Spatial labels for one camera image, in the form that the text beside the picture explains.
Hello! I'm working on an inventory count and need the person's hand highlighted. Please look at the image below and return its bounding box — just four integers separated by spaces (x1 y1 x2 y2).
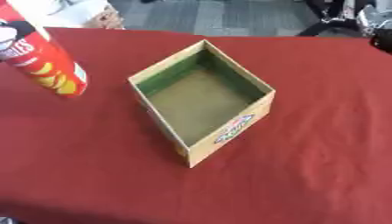
6 0 54 41

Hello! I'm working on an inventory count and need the red chip can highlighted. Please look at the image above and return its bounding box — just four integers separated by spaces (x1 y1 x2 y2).
0 0 89 98

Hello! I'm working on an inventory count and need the tan cardboard box green inside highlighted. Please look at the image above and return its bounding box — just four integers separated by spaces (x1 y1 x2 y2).
127 38 277 169

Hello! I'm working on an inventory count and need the white bag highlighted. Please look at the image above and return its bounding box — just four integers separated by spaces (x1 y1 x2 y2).
41 0 112 29

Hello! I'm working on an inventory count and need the black chair base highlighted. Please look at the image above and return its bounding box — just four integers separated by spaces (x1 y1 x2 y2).
295 0 377 39

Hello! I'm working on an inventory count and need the silver grey bag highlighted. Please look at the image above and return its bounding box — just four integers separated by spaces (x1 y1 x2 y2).
355 3 392 32

